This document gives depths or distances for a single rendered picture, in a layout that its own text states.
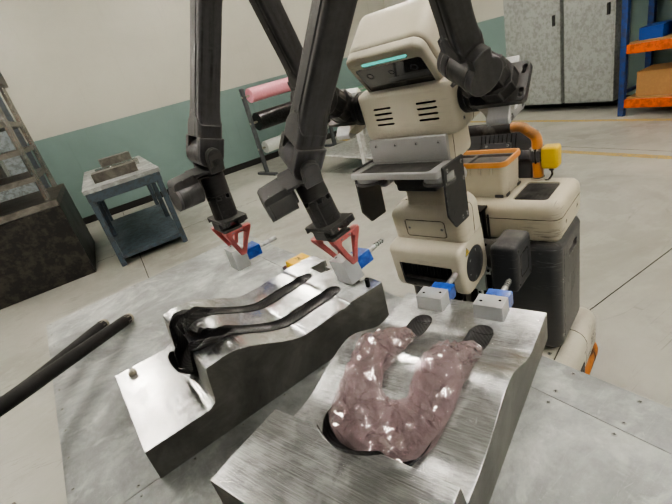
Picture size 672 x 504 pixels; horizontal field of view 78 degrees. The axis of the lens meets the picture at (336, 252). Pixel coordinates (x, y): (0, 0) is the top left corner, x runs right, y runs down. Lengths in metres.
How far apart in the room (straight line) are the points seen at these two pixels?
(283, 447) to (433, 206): 0.78
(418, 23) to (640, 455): 0.82
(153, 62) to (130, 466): 6.83
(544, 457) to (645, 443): 0.12
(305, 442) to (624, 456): 0.39
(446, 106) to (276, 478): 0.81
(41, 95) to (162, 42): 1.83
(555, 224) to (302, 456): 1.00
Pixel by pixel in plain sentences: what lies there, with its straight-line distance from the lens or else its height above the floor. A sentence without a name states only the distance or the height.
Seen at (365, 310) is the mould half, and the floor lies 0.85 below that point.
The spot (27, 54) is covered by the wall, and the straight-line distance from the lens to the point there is 7.33.
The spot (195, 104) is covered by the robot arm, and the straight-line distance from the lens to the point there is 0.96.
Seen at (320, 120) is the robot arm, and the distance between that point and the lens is 0.72.
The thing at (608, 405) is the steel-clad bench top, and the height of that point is 0.80.
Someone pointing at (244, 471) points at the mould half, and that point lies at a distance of 0.56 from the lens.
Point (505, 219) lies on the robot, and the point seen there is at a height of 0.76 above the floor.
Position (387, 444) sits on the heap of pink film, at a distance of 0.55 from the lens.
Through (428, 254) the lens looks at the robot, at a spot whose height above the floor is 0.79.
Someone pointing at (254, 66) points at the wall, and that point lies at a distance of 7.75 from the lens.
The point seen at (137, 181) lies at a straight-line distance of 4.45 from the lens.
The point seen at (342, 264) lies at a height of 0.94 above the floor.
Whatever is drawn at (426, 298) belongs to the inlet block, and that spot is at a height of 0.88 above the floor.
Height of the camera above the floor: 1.31
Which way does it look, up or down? 24 degrees down
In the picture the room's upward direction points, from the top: 15 degrees counter-clockwise
